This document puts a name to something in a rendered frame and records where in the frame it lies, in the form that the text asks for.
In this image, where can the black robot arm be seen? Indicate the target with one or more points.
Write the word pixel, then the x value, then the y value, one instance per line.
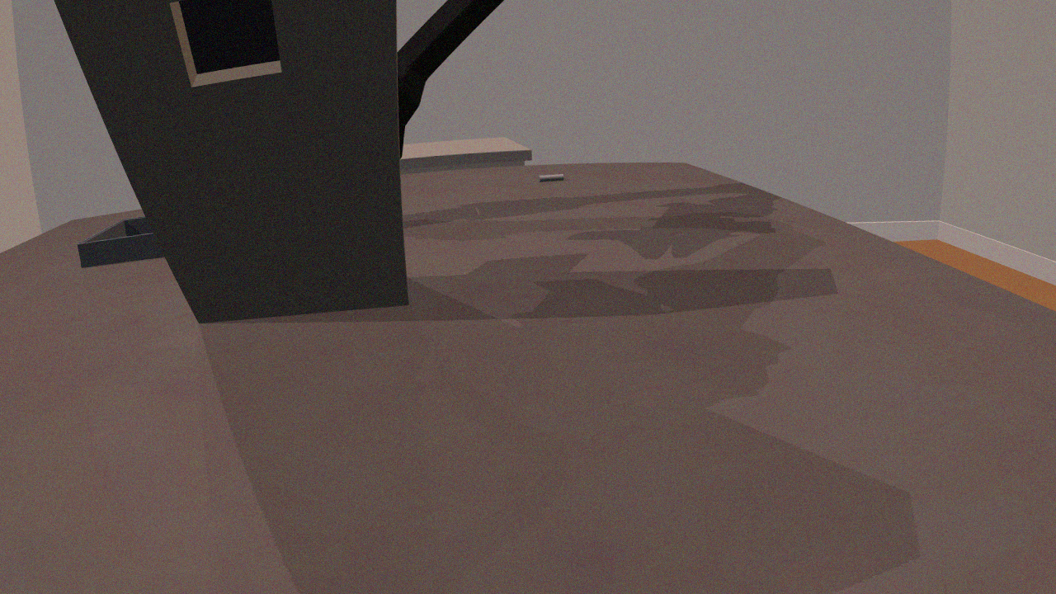
pixel 426 50

